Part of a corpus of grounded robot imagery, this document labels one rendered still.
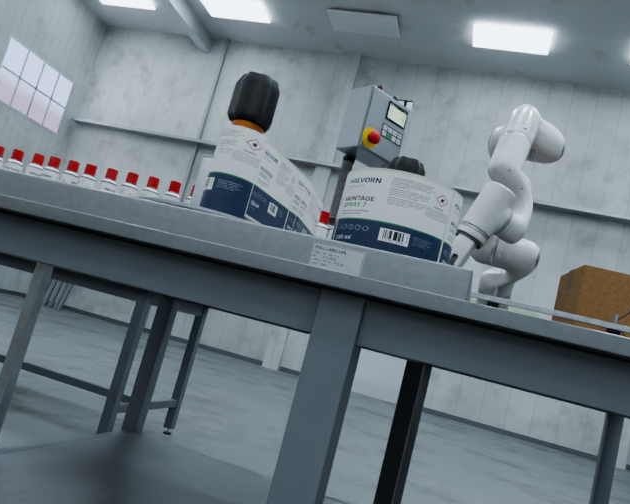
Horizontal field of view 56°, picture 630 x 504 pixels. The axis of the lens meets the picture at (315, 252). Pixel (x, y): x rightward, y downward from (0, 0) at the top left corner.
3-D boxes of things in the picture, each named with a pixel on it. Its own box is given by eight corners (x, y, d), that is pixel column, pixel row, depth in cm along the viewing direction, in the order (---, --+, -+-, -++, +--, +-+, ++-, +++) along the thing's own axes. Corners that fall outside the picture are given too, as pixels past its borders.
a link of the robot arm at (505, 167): (534, 173, 174) (506, 252, 159) (492, 141, 172) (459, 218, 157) (557, 158, 166) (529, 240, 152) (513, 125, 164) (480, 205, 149)
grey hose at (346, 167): (324, 221, 174) (342, 154, 177) (327, 224, 178) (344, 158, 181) (336, 224, 173) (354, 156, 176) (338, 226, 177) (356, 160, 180)
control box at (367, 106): (334, 148, 174) (350, 89, 177) (373, 170, 185) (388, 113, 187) (358, 146, 166) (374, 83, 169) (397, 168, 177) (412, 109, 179)
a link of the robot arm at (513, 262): (483, 275, 225) (491, 223, 210) (533, 289, 218) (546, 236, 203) (474, 295, 217) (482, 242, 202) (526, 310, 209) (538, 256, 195)
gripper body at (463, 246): (458, 233, 161) (435, 268, 161) (457, 224, 152) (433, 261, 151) (482, 248, 159) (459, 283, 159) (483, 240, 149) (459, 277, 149)
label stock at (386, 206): (302, 249, 100) (324, 168, 102) (373, 278, 114) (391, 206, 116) (397, 260, 86) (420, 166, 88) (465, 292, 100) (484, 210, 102)
